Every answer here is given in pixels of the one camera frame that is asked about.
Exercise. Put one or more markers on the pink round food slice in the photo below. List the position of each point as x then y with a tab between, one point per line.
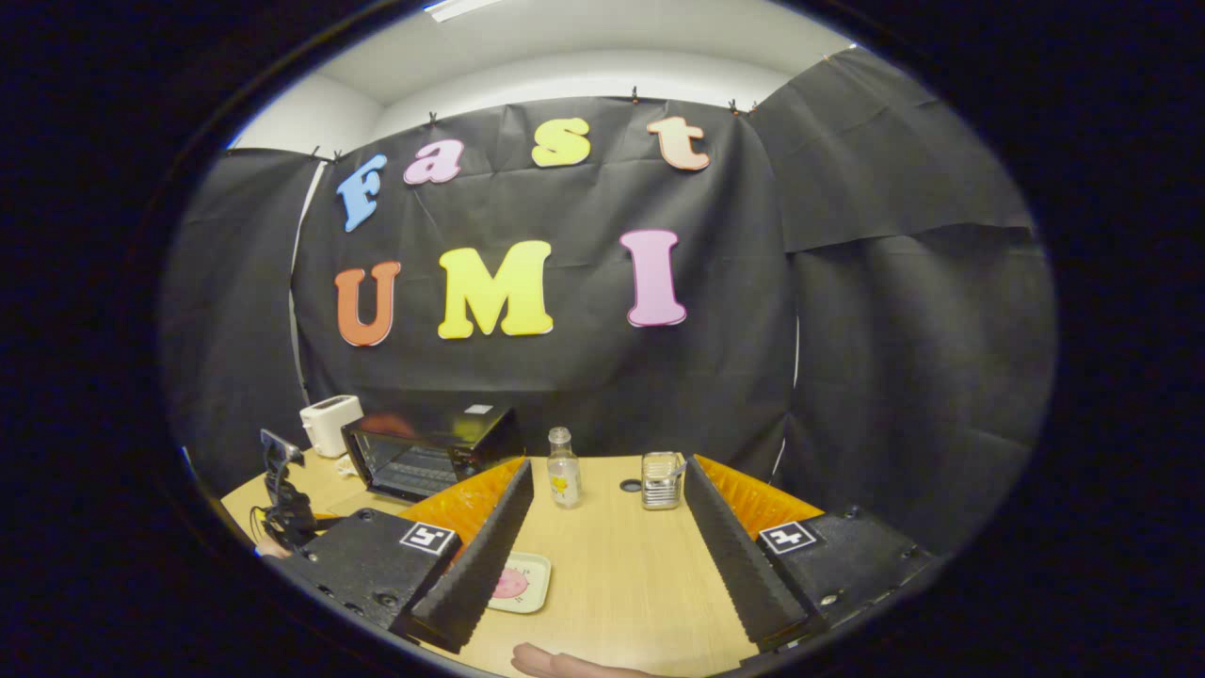
511	584

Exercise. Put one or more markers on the large ceiling light panel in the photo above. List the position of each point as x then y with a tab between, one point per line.
461	8

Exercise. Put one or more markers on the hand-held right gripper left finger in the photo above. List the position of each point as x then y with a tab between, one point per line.
480	574

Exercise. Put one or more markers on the cream square plate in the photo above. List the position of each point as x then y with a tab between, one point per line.
537	593

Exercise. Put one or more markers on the white toaster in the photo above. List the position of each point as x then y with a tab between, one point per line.
329	426

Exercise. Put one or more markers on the black electric oven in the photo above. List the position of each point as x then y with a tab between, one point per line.
428	452

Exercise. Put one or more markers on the black backdrop cloth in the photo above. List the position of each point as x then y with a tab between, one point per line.
584	377

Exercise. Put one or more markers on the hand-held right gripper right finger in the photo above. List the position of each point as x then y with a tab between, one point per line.
734	565

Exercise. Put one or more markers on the clear glass bottle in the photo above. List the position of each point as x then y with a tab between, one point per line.
564	476

